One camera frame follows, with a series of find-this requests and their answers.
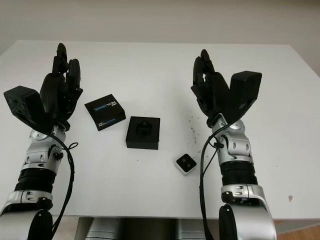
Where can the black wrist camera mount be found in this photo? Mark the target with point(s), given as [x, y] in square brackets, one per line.
[245, 90]
[22, 105]

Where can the grey robot torso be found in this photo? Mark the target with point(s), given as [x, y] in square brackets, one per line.
[150, 228]

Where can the black RealSense box lid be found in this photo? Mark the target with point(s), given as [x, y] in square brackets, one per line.
[103, 111]

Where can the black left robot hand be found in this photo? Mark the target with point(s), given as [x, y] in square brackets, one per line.
[58, 92]

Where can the black camera box base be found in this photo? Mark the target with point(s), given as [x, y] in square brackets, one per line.
[143, 141]

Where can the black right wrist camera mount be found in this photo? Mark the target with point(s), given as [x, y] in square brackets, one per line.
[245, 90]

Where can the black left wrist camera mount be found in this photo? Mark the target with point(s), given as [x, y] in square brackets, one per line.
[22, 105]

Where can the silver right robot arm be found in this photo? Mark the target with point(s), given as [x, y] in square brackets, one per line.
[237, 155]

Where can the small silver camera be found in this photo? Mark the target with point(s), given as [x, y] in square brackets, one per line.
[185, 165]

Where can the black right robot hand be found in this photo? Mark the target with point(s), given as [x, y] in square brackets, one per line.
[212, 92]

